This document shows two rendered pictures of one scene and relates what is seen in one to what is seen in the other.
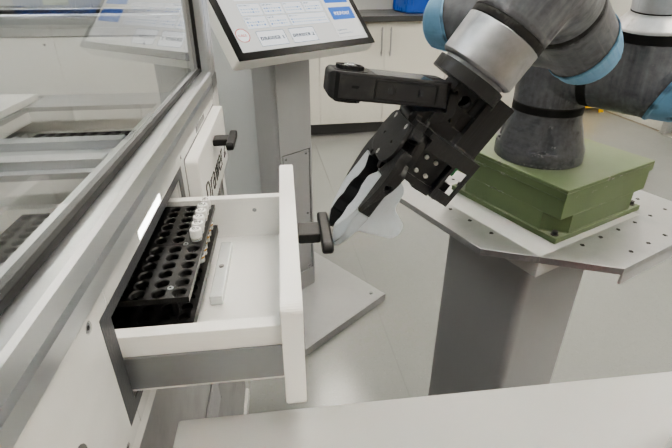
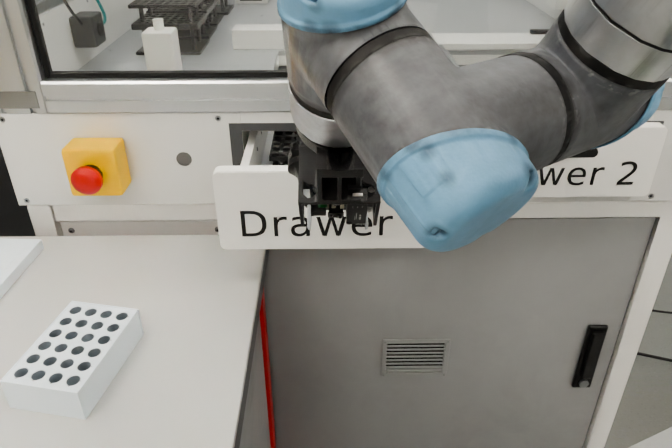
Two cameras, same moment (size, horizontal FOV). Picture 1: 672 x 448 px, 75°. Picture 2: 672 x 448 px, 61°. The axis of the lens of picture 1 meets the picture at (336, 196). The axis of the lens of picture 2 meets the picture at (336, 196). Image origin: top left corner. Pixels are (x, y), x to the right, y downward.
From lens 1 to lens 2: 0.73 m
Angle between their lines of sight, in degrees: 82
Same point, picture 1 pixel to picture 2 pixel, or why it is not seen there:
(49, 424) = (171, 126)
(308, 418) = (249, 287)
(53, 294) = (193, 84)
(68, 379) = (191, 123)
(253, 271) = not seen: hidden behind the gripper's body
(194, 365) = not seen: hidden behind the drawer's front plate
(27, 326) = (172, 83)
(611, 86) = not seen: outside the picture
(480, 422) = (207, 387)
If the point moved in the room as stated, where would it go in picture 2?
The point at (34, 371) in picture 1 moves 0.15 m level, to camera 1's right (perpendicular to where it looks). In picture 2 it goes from (169, 100) to (122, 146)
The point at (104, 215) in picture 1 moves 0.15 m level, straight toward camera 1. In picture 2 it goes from (261, 81) to (146, 97)
